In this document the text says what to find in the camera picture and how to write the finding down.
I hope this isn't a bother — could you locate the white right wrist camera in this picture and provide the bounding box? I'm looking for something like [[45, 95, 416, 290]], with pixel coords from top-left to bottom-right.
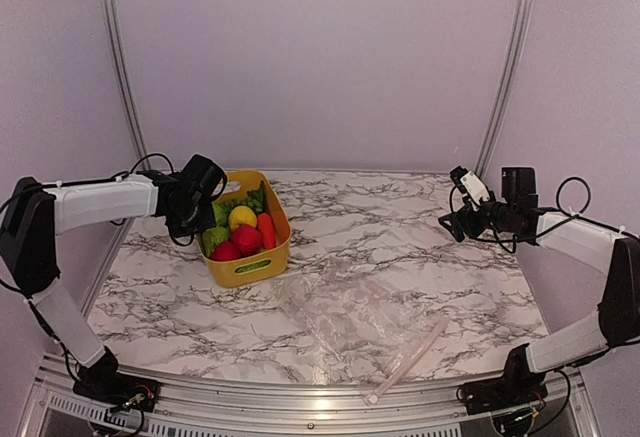
[[450, 166, 492, 207]]

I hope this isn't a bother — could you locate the green grape bunch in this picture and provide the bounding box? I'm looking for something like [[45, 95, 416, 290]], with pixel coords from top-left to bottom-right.
[[244, 186, 268, 215]]

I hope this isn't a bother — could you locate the left aluminium frame post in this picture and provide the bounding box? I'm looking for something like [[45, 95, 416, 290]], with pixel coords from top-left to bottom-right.
[[101, 0, 148, 158]]

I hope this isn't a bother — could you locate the orange carrot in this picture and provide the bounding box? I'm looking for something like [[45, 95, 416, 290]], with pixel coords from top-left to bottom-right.
[[257, 213, 277, 250]]

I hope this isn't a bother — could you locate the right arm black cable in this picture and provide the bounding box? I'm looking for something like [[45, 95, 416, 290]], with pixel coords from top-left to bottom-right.
[[554, 176, 591, 218]]

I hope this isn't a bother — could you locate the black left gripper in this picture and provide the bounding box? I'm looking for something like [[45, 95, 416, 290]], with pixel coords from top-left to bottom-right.
[[166, 198, 217, 238]]

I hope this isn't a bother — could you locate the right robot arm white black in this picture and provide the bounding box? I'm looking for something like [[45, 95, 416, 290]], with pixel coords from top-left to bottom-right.
[[439, 167, 639, 409]]

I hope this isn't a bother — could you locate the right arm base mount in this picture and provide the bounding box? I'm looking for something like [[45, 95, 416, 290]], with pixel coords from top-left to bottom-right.
[[456, 377, 548, 415]]

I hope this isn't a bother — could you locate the aluminium frame post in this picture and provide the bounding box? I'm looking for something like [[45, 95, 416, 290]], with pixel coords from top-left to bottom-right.
[[101, 0, 148, 158], [475, 0, 533, 177]]

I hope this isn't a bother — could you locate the red apple in basket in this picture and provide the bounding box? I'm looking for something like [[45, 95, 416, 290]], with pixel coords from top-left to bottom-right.
[[231, 225, 263, 257]]

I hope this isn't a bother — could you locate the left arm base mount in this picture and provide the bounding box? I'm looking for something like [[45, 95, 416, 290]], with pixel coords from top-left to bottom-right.
[[73, 373, 160, 413]]

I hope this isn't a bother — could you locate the front aluminium rail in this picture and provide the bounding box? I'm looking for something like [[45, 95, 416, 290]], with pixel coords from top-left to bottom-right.
[[29, 351, 586, 437]]

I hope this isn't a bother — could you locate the clear zip top bag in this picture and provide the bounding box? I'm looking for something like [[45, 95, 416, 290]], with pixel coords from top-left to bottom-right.
[[278, 257, 449, 407]]

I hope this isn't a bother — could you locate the red apple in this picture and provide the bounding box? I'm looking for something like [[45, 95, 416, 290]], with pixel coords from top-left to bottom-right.
[[209, 241, 242, 262], [231, 225, 263, 257]]

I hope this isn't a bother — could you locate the yellow plastic basket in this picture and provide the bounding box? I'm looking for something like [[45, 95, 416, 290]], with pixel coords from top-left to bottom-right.
[[197, 170, 292, 288]]

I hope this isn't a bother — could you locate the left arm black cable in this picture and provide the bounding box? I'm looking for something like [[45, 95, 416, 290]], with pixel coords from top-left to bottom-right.
[[107, 152, 176, 228]]

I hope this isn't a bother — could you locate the green apple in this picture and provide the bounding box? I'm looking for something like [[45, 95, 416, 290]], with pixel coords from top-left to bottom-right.
[[212, 203, 231, 227]]

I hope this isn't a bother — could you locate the right aluminium frame post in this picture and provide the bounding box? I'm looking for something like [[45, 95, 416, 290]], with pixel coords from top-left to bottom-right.
[[475, 0, 533, 177]]

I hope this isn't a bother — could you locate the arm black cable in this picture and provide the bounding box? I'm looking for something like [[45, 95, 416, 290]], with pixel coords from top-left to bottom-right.
[[107, 152, 176, 228], [554, 176, 591, 218]]

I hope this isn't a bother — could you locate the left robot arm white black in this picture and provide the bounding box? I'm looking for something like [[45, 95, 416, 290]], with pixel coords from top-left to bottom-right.
[[1, 155, 227, 402]]

